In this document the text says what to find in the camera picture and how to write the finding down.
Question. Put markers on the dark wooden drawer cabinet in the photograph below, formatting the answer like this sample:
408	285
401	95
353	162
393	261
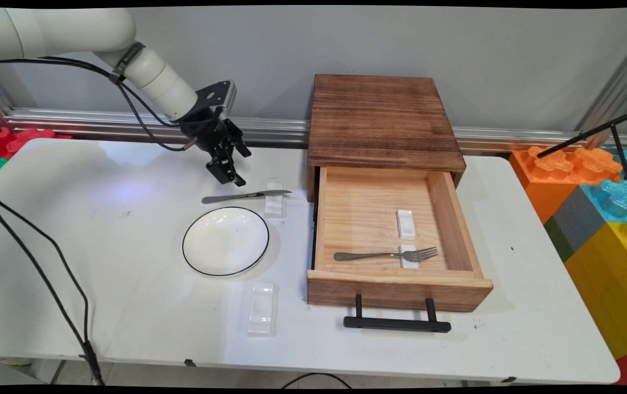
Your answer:
384	115

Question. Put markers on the clear cutlery rest front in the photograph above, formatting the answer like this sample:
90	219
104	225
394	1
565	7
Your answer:
261	309

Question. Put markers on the light wooden drawer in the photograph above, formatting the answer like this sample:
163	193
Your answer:
395	293

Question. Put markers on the horizontal aluminium wall rail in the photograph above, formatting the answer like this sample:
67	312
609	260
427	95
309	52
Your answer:
127	123

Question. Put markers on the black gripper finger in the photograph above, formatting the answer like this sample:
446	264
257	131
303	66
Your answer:
226	169
241	145

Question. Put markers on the blue foam block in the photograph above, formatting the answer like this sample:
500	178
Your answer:
625	200

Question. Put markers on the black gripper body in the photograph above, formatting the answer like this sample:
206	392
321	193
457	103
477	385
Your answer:
209	131

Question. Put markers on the silver metal fork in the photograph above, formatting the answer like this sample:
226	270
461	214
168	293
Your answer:
379	255

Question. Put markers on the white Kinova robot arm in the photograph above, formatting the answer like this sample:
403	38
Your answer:
73	33

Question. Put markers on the grey foam block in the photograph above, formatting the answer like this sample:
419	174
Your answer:
581	219

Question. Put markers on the orange foam block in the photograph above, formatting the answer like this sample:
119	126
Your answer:
543	189

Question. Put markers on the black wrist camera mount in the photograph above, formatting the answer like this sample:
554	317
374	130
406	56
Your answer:
215	98

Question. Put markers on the white plate with black rim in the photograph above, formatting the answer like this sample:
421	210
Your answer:
225	241

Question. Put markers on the black tripod stand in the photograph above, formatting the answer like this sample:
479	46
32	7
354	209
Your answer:
592	131

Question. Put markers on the white ceramic cutlery rest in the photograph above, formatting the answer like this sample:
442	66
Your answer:
274	205
410	264
406	225

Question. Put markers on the silver metal knife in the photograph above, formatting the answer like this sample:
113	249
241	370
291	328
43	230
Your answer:
237	196

